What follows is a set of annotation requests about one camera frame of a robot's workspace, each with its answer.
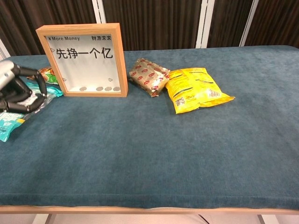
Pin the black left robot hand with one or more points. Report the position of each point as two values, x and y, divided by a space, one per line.
16 91

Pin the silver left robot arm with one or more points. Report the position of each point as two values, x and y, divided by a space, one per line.
5 73

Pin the teal clear snack packet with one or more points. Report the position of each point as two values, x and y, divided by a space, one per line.
9 126

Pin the green orange snack bag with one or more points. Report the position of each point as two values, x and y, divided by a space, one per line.
49 77

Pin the dark slatted screen panel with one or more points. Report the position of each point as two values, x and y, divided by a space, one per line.
46 14
278 21
229 21
151 23

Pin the gold red tea packet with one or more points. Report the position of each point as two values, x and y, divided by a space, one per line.
147 77

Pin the metal table leg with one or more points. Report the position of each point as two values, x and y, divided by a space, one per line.
45 219
267 219

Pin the blue velvet table cloth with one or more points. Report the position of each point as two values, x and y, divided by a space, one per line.
149 151

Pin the yellow chips bag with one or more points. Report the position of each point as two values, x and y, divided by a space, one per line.
194 88

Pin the white screen frame post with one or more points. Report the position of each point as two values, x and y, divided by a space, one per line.
3 50
99 11
203 23
250 21

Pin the wooden frame money box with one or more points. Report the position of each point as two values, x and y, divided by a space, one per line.
121 70

